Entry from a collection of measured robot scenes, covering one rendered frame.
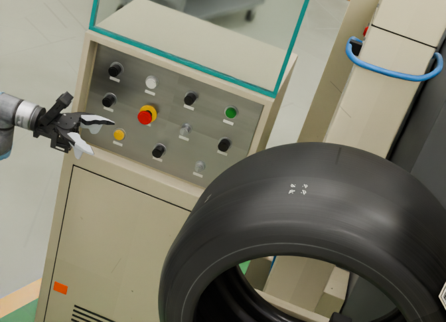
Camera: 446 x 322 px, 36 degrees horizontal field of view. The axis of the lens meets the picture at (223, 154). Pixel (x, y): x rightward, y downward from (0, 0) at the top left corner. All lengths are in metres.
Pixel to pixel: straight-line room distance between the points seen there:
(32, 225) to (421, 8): 2.26
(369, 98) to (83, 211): 1.10
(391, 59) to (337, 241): 0.42
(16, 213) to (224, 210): 2.17
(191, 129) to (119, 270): 0.57
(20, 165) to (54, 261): 1.27
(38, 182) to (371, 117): 2.31
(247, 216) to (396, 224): 0.24
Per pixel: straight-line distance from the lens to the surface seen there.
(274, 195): 1.16
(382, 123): 1.44
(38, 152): 3.70
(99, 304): 2.41
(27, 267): 3.01
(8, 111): 1.93
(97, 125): 1.95
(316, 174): 1.20
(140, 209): 2.12
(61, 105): 1.85
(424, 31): 1.37
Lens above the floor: 2.04
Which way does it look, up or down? 30 degrees down
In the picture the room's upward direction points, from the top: 18 degrees clockwise
